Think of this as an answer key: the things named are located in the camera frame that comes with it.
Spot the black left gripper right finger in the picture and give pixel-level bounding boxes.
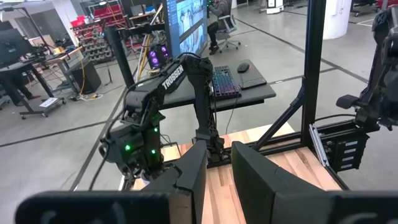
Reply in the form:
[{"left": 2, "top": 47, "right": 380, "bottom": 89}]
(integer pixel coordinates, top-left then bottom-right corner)
[{"left": 231, "top": 141, "right": 398, "bottom": 224}]

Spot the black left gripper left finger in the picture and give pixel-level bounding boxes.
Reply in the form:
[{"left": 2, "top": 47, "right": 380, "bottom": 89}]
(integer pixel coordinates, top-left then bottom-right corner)
[{"left": 14, "top": 139, "right": 209, "bottom": 224}]

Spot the red storage shelf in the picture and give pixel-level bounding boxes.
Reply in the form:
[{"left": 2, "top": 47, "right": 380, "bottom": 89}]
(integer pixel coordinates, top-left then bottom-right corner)
[{"left": 92, "top": 3, "right": 129, "bottom": 29}]

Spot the black control box with labels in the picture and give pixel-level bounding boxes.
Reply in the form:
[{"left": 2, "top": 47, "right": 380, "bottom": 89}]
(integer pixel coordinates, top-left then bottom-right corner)
[{"left": 323, "top": 132, "right": 371, "bottom": 174}]

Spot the black speaker box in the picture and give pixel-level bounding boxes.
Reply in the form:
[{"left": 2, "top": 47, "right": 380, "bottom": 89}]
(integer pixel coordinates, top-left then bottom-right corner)
[{"left": 70, "top": 60, "right": 103, "bottom": 95}]

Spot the dark grey desk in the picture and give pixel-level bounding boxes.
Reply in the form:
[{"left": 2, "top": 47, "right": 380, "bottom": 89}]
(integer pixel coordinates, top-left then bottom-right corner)
[{"left": 136, "top": 58, "right": 277, "bottom": 111}]

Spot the black stand column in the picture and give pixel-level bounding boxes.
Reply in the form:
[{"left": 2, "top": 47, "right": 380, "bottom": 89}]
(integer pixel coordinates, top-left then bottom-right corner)
[{"left": 104, "top": 25, "right": 136, "bottom": 90}]

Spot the computer tower with purple fans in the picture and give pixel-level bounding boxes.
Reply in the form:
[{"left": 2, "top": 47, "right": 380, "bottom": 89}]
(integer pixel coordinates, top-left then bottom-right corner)
[{"left": 146, "top": 44, "right": 171, "bottom": 71}]

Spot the white paper sign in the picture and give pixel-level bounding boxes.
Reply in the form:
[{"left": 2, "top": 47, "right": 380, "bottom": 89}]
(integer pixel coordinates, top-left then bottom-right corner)
[{"left": 39, "top": 96, "right": 60, "bottom": 109}]

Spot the backlit computer keyboard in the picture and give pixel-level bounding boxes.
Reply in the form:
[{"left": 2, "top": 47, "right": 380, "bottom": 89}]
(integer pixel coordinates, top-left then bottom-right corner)
[{"left": 212, "top": 65, "right": 242, "bottom": 101}]

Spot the black mouse pad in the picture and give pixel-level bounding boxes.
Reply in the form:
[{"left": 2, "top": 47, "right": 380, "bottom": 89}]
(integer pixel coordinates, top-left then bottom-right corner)
[{"left": 238, "top": 63, "right": 268, "bottom": 90}]

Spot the parts bin rack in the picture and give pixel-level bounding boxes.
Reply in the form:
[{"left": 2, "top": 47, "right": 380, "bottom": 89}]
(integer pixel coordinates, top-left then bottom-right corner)
[{"left": 70, "top": 18, "right": 114, "bottom": 65}]

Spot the wooden top workbench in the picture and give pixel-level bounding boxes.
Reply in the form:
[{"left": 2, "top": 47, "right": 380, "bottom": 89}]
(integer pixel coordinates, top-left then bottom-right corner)
[{"left": 45, "top": 45, "right": 84, "bottom": 94}]

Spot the person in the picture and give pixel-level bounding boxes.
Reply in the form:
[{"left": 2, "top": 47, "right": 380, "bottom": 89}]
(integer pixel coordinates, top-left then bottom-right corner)
[
  {"left": 206, "top": 0, "right": 233, "bottom": 56},
  {"left": 12, "top": 73, "right": 42, "bottom": 107}
]

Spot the black computer mouse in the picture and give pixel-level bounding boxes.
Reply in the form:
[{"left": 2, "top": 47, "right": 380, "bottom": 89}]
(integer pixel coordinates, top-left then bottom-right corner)
[{"left": 236, "top": 62, "right": 251, "bottom": 74}]

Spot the large display screen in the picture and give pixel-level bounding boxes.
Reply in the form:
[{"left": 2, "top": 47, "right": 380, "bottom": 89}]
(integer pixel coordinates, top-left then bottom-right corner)
[{"left": 162, "top": 0, "right": 209, "bottom": 59}]

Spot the black standing desk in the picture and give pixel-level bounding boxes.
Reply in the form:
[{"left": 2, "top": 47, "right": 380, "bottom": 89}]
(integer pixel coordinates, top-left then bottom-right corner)
[{"left": 0, "top": 60, "right": 67, "bottom": 121}]

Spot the white square pillar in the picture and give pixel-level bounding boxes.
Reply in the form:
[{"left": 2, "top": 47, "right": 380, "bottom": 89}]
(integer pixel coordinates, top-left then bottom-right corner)
[{"left": 51, "top": 0, "right": 82, "bottom": 47}]

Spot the grey office chair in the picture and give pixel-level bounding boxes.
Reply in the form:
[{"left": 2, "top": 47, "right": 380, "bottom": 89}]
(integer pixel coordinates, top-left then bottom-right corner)
[{"left": 215, "top": 14, "right": 242, "bottom": 54}]

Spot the black computer monitor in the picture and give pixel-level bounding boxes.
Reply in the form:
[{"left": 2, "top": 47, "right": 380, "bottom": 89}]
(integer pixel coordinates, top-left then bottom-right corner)
[{"left": 0, "top": 27, "right": 34, "bottom": 68}]

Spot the white machine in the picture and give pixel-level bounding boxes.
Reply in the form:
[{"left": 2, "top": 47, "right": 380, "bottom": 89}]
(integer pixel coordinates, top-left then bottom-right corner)
[{"left": 266, "top": 0, "right": 284, "bottom": 15}]

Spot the white round pillar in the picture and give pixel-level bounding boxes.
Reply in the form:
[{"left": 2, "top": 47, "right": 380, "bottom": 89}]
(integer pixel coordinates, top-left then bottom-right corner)
[{"left": 322, "top": 0, "right": 353, "bottom": 40}]

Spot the black frame rail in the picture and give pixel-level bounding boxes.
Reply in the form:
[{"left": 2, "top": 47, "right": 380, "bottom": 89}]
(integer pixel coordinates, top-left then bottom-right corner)
[
  {"left": 323, "top": 163, "right": 351, "bottom": 191},
  {"left": 214, "top": 119, "right": 380, "bottom": 169}
]

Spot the yellow cable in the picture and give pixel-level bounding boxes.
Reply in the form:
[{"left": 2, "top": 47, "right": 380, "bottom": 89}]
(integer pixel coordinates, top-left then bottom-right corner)
[{"left": 77, "top": 60, "right": 104, "bottom": 102}]

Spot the black diagonal frame brace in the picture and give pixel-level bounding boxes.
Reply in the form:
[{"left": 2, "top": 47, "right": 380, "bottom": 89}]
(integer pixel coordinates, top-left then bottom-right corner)
[{"left": 253, "top": 86, "right": 306, "bottom": 152}]

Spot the silver metal bracket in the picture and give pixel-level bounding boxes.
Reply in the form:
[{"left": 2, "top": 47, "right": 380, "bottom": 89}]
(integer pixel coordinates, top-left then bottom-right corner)
[{"left": 308, "top": 123, "right": 330, "bottom": 168}]

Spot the thin black cable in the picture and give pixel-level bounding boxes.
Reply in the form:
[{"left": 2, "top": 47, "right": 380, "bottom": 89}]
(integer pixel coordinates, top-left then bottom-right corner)
[{"left": 313, "top": 113, "right": 358, "bottom": 123}]

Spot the black vertical frame post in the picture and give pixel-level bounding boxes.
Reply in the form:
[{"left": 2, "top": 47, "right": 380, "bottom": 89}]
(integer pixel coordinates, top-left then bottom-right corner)
[{"left": 300, "top": 0, "right": 327, "bottom": 149}]

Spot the black leader arm with handle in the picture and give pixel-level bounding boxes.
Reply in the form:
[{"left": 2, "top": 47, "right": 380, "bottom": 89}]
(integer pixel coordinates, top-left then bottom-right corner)
[{"left": 335, "top": 5, "right": 398, "bottom": 131}]

